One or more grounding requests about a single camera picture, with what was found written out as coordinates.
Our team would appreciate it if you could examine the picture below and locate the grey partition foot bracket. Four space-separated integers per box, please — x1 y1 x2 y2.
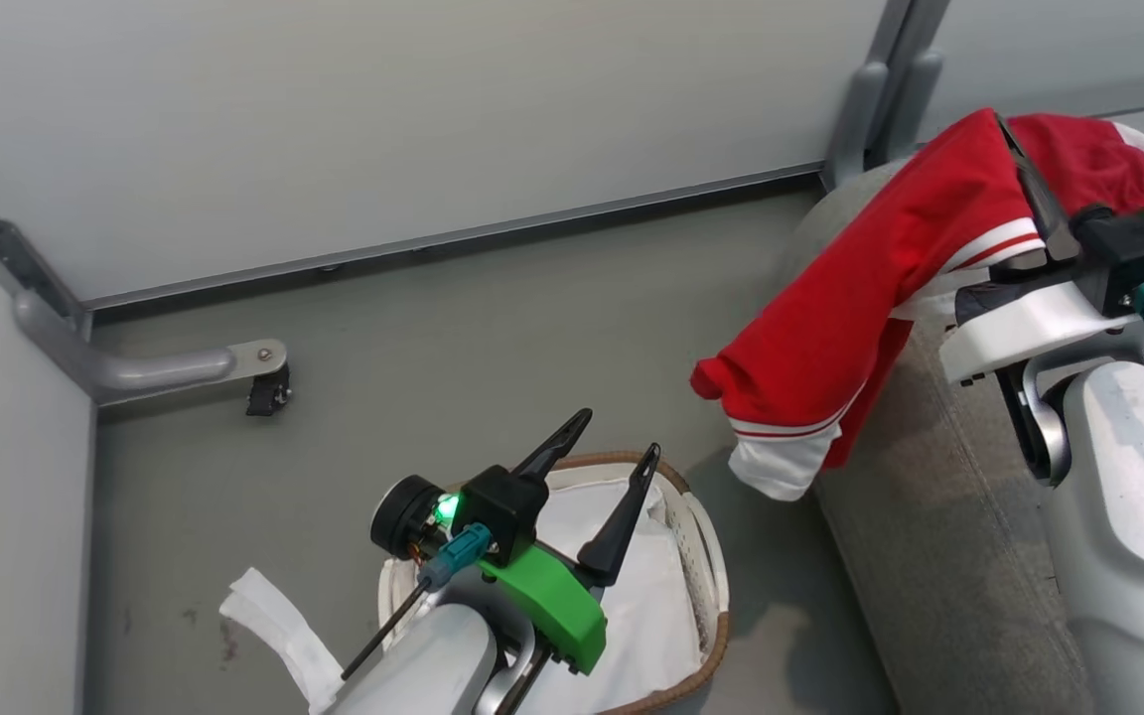
14 288 290 406

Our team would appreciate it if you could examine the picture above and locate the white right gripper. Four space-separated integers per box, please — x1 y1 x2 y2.
939 112 1144 388

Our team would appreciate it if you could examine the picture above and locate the black caster wheel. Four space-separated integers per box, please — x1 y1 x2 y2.
245 367 293 418

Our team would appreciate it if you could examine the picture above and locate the red and white garment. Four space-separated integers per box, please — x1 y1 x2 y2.
689 107 1144 502

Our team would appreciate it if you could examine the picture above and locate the thin black cable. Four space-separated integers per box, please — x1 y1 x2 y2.
341 576 434 682

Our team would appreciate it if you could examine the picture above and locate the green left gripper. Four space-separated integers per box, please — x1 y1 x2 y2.
478 407 662 678

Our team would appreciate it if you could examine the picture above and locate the grey partition bottom rail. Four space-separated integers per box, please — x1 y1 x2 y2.
83 159 829 311

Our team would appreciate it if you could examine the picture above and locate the grey partition corner post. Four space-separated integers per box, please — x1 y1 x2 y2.
0 144 91 324
823 0 950 192

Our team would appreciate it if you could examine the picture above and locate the white fabric basket handle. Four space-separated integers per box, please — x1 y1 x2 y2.
219 568 347 715
666 487 732 619

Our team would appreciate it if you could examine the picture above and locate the white basket liner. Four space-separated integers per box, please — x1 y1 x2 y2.
383 462 707 715

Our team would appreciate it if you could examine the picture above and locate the grey fabric sofa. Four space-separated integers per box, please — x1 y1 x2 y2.
771 99 1144 715

